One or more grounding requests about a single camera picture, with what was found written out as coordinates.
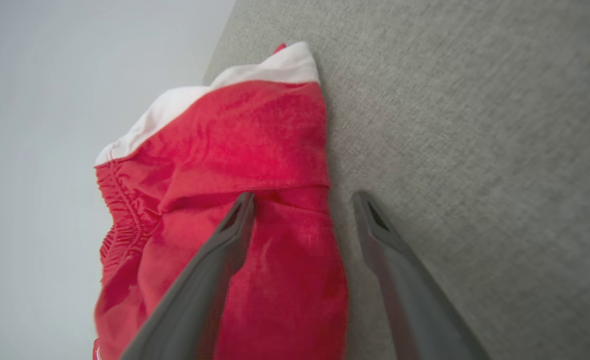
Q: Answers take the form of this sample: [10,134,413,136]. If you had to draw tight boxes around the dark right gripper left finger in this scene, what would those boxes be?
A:
[120,191,257,360]

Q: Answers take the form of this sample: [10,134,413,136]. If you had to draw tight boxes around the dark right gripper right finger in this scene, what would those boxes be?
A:
[352,190,491,360]

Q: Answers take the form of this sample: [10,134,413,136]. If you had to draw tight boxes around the red basketball shorts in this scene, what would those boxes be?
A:
[92,41,350,360]

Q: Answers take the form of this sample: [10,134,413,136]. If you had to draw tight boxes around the grey fabric sofa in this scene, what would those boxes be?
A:
[202,0,590,360]

